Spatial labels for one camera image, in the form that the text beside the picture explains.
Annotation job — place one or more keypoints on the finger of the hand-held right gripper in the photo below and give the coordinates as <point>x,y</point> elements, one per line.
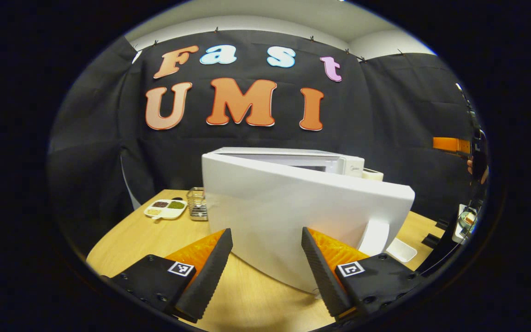
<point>450,145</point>

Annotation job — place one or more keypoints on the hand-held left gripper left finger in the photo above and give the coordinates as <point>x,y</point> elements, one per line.
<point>208,276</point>

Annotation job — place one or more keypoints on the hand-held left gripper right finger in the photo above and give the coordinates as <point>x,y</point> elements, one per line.
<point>323,276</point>

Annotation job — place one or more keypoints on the white microwave oven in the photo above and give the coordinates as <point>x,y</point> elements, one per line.
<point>284,216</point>

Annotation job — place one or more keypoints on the green bowl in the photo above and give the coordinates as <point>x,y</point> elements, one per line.
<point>466,216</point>

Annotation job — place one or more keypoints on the black backdrop cloth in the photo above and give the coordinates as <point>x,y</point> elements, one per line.
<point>385,115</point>

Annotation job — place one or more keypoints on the white tray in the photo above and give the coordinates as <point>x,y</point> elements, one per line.
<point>458,233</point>

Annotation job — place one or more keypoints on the white divided dish of beans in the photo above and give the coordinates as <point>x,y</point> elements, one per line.
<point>164,210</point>

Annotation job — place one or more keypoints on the white rectangular plate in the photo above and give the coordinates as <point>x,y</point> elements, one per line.
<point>401,251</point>

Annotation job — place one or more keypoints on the white toaster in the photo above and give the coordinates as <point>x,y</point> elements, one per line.
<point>372,174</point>

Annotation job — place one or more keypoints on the black bracket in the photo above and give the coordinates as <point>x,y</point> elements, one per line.
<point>431,241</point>
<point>443,224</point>

